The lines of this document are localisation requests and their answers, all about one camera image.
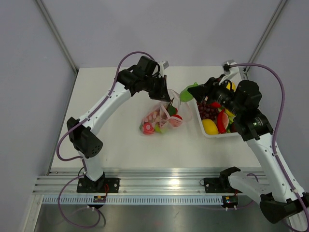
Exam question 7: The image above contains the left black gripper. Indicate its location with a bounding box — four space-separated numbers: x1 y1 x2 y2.
142 74 170 102

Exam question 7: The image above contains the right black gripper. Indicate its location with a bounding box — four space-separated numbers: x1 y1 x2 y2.
189 74 244 116

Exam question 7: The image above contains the green lettuce leaf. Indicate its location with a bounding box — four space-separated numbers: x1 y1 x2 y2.
179 82 198 102

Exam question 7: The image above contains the clear pink zip top bag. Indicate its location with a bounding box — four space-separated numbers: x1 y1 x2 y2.
141 89 193 134

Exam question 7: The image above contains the green pear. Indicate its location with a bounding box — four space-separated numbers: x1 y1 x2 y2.
154 123 168 134

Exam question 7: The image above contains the white plastic fruit basket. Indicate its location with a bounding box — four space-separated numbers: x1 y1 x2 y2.
195 97 239 138

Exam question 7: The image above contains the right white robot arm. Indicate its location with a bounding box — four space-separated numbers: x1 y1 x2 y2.
188 77 309 224

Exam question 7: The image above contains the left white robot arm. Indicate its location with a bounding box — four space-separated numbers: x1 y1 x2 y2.
67 56 170 192

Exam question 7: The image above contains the yellow lemon top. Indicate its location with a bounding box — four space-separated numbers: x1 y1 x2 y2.
227 81 236 91

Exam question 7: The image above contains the dark grape bunch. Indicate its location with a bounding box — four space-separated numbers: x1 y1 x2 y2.
197 103 220 121

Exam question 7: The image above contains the yellow mango upper left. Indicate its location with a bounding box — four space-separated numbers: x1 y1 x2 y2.
202 119 219 135

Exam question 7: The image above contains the red chili pepper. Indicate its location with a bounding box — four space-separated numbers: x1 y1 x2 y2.
217 110 226 134

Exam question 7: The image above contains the right small circuit board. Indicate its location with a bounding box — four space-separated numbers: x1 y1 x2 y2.
222 195 239 208

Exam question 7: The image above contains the small circuit board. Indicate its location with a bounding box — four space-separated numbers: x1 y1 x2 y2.
222 195 239 208
94 196 106 203

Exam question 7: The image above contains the left small circuit board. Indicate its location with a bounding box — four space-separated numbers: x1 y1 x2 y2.
94 196 106 203

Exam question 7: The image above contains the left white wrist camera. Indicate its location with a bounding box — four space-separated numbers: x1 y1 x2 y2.
158 60 169 77

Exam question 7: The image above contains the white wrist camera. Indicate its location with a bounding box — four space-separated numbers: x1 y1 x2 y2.
158 60 169 77
219 60 239 85

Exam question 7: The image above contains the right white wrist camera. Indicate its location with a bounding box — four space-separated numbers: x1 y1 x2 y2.
219 60 239 85

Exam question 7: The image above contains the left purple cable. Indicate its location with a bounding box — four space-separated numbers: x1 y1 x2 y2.
56 51 156 229

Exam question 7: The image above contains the purple cable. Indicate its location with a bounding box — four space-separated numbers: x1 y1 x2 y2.
197 62 309 232
56 51 156 229

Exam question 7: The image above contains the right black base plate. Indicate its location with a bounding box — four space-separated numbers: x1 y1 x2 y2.
199 177 240 194

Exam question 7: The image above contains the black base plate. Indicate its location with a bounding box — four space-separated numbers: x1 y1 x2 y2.
76 177 120 193
199 177 240 194

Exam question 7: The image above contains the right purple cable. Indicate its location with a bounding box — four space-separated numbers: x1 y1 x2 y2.
197 62 309 232

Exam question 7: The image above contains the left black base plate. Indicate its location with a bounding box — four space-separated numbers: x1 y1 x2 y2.
76 177 120 193

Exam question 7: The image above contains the right aluminium frame post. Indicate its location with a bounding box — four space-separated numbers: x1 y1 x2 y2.
248 0 289 63

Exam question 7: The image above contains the aluminium frame post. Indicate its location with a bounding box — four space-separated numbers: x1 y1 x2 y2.
248 0 289 63
34 0 79 76

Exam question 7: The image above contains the aluminium mounting rail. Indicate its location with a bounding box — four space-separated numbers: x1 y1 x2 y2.
32 168 295 196

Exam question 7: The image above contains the white slotted cable duct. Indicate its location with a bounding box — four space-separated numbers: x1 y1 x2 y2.
42 195 223 205

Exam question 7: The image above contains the left aluminium frame post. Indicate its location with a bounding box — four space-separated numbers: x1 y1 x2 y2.
34 0 79 76

